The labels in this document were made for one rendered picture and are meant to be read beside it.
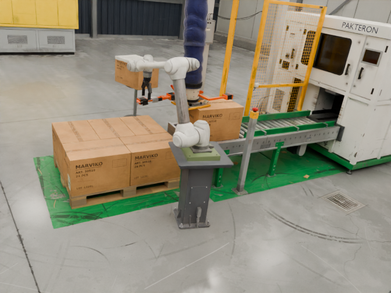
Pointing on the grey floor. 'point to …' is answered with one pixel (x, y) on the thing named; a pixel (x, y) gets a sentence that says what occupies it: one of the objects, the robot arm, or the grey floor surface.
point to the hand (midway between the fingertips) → (146, 96)
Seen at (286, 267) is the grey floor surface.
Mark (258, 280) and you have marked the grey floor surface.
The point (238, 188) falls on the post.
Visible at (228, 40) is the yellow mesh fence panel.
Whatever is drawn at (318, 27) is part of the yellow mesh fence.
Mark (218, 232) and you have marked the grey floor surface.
